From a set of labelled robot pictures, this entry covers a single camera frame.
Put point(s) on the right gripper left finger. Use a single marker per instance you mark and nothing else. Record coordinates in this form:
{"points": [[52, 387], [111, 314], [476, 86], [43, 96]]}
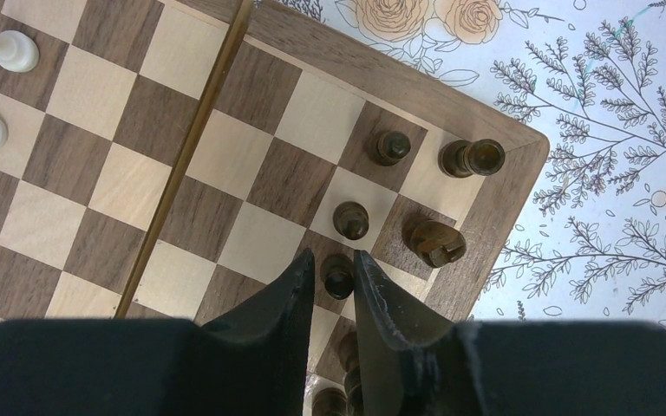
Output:
{"points": [[251, 360]]}

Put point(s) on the dark chess piece seven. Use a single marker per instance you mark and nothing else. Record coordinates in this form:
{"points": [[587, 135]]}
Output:
{"points": [[329, 402]]}

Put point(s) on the dark chess piece three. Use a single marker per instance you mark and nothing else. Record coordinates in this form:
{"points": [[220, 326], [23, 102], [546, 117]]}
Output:
{"points": [[351, 220]]}

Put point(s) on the wooden chess board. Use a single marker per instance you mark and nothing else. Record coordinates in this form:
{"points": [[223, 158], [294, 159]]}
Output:
{"points": [[94, 129]]}

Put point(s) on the dark chess piece five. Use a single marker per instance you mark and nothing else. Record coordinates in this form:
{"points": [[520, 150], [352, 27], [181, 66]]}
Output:
{"points": [[347, 352]]}

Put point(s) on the dark chess piece four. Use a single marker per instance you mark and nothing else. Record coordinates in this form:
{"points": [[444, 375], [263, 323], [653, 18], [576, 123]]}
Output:
{"points": [[435, 243]]}

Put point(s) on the white pawn one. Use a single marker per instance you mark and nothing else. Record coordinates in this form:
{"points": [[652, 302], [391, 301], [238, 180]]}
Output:
{"points": [[18, 52]]}

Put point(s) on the dark chess piece two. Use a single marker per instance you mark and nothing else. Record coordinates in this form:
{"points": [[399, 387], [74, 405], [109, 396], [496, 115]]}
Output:
{"points": [[389, 148]]}

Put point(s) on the dark chess piece one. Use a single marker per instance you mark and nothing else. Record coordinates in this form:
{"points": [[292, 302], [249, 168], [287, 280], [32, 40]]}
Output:
{"points": [[462, 158]]}

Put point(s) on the dark chess piece six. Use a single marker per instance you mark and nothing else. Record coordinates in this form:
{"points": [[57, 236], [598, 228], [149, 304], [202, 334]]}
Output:
{"points": [[338, 276]]}

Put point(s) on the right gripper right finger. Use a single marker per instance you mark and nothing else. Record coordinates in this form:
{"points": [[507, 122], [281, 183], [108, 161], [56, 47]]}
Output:
{"points": [[417, 362]]}

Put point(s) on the floral table cloth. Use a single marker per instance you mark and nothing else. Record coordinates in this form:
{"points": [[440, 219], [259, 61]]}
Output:
{"points": [[590, 242]]}

